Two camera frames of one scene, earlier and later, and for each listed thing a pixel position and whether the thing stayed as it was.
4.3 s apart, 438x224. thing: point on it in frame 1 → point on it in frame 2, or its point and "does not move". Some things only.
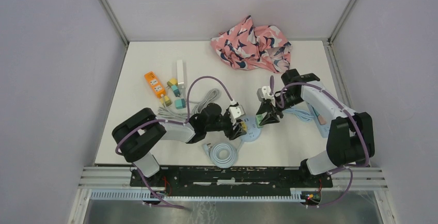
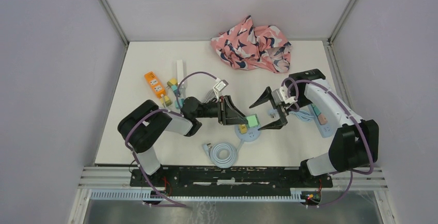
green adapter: x=258 y=118 → x=252 y=120
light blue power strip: x=323 y=129 does not move
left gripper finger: x=233 y=133 → x=234 y=115
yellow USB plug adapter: x=167 y=100 does not move
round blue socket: x=253 y=131 does not move
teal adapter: x=175 y=90 does not move
